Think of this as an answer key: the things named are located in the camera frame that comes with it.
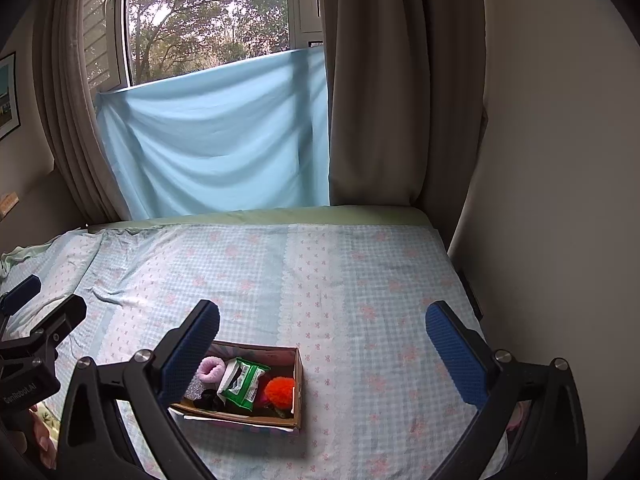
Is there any beige curtain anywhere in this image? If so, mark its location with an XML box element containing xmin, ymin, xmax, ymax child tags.
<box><xmin>32</xmin><ymin>0</ymin><xmax>132</xmax><ymax>226</ymax></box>
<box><xmin>315</xmin><ymin>0</ymin><xmax>488</xmax><ymax>208</ymax></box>

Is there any window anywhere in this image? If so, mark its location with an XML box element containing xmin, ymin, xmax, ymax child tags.
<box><xmin>82</xmin><ymin>0</ymin><xmax>326</xmax><ymax>95</ymax></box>

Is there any pink fluffy scrunchie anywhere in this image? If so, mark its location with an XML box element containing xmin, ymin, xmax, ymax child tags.
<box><xmin>197</xmin><ymin>356</ymin><xmax>226</xmax><ymax>382</ymax></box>

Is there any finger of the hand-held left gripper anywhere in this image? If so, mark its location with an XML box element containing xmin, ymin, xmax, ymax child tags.
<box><xmin>0</xmin><ymin>294</ymin><xmax>88</xmax><ymax>366</ymax></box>
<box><xmin>0</xmin><ymin>274</ymin><xmax>43</xmax><ymax>333</ymax></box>

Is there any cardboard box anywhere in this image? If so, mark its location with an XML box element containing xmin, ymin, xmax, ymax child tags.
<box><xmin>167</xmin><ymin>341</ymin><xmax>305</xmax><ymax>435</ymax></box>

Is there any framed wall picture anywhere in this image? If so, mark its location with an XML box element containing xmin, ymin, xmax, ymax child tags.
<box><xmin>0</xmin><ymin>51</ymin><xmax>22</xmax><ymax>141</ymax></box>

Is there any light green bed sheet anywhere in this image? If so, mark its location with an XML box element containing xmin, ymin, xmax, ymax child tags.
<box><xmin>0</xmin><ymin>204</ymin><xmax>437</xmax><ymax>281</ymax></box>

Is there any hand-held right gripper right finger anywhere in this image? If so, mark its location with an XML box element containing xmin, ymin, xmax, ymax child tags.
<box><xmin>425</xmin><ymin>301</ymin><xmax>588</xmax><ymax>480</ymax></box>

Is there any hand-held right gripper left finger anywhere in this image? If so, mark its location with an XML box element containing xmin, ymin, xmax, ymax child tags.
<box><xmin>55</xmin><ymin>300</ymin><xmax>221</xmax><ymax>480</ymax></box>

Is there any pink slipper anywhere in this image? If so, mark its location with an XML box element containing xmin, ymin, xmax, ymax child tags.
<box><xmin>506</xmin><ymin>400</ymin><xmax>532</xmax><ymax>433</ymax></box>

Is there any light blue hanging cloth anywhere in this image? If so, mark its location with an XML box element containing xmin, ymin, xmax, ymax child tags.
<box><xmin>95</xmin><ymin>46</ymin><xmax>332</xmax><ymax>220</ymax></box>

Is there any orange and green plush toy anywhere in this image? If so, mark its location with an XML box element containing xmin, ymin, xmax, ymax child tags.
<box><xmin>260</xmin><ymin>376</ymin><xmax>296</xmax><ymax>418</ymax></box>

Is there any person's left hand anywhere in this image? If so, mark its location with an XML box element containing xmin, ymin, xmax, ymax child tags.
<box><xmin>7</xmin><ymin>405</ymin><xmax>62</xmax><ymax>470</ymax></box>

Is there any black soft item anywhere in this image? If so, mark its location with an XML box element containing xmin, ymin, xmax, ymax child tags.
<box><xmin>192</xmin><ymin>391</ymin><xmax>226</xmax><ymax>412</ymax></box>

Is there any green snack packet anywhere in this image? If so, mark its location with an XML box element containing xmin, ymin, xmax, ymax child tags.
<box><xmin>219</xmin><ymin>357</ymin><xmax>272</xmax><ymax>406</ymax></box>

